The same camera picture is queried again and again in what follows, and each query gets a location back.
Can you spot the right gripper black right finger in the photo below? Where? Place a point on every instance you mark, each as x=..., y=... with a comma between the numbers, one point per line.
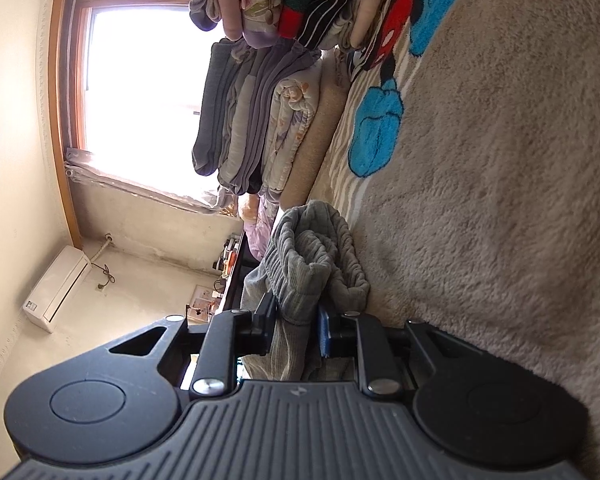
x=381, y=355

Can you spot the tan folded garment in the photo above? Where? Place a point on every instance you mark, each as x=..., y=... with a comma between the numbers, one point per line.
x=313, y=148

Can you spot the wooden window frame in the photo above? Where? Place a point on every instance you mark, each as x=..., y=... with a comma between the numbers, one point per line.
x=62, y=41

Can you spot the dark wooden bed frame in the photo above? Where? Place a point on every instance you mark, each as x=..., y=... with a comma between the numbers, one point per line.
x=244, y=264

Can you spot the white air conditioner unit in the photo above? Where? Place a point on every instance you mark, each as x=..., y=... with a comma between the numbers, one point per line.
x=55, y=288

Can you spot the Mickey Mouse brown blanket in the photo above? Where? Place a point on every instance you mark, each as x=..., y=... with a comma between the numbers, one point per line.
x=467, y=162

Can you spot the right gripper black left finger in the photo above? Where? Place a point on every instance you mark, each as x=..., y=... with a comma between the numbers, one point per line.
x=222, y=342

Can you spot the light grey sweatpants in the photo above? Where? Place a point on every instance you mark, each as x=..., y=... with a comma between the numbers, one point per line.
x=310, y=256

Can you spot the floral cream folded garment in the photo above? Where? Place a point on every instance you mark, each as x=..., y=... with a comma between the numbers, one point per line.
x=293, y=108

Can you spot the pink purple quilt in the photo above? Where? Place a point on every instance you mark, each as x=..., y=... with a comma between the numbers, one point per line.
x=258, y=216

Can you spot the cluttered side shelf items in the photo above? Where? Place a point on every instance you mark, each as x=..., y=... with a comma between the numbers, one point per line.
x=206, y=300

